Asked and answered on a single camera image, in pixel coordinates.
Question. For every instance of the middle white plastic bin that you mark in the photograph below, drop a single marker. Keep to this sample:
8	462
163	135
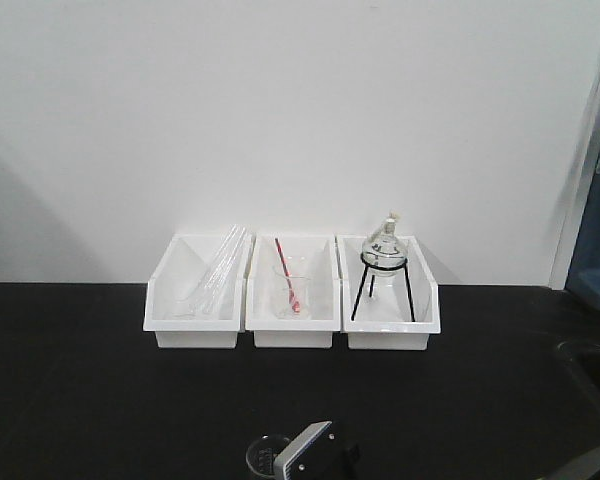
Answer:
313	256

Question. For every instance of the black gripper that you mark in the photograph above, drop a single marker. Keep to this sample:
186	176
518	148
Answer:
347	457

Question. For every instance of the red stirring rod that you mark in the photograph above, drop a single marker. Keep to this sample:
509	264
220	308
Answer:
293	300

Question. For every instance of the white plastic bin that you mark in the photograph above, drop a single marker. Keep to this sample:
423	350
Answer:
313	256
180	268
399	312

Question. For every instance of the black sink basin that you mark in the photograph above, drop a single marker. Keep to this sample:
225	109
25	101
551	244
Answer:
582	361

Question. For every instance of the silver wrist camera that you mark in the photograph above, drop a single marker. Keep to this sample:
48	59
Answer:
286	465

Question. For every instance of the small glass beaker in bin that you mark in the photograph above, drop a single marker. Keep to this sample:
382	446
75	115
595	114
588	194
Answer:
280	300

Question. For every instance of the clear glass beaker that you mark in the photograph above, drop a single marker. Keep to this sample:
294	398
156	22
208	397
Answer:
261	454

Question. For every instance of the round glass flask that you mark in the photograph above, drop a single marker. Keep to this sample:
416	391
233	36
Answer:
383	251

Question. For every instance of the left white plastic bin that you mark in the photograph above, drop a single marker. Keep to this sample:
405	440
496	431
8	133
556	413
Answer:
180	268

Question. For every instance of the glass tubes bundle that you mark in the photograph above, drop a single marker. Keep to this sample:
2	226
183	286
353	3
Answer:
215	280

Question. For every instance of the right white plastic bin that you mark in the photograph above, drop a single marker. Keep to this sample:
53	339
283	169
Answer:
399	312

